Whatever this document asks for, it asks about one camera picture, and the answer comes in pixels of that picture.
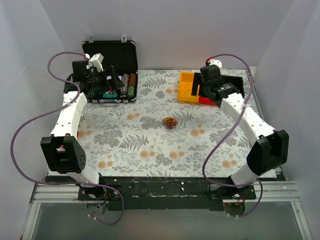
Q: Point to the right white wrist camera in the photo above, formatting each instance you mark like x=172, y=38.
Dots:
x=215, y=62

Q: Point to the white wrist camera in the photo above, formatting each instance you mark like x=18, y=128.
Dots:
x=96, y=60
x=215, y=62

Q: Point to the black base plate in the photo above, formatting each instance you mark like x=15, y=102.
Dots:
x=174, y=193

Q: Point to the black poker chip case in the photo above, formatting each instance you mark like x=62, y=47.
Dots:
x=120, y=67

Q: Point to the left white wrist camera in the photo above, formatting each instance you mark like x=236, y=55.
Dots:
x=96, y=60

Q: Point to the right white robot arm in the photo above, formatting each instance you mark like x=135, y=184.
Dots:
x=269, y=146

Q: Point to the yellow plastic bin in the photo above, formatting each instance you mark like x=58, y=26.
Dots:
x=185, y=88

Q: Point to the floral table mat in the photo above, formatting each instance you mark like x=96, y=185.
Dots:
x=159, y=136

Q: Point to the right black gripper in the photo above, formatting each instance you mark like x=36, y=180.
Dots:
x=198, y=83

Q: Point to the red plastic bin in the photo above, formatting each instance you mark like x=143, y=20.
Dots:
x=205, y=101

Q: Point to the black plastic bin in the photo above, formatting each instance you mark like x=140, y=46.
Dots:
x=237, y=81

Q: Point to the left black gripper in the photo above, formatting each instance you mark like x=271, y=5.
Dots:
x=105, y=80

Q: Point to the aluminium frame rail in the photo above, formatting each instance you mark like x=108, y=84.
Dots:
x=55, y=194

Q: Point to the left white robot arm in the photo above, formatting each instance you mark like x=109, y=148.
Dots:
x=61, y=148

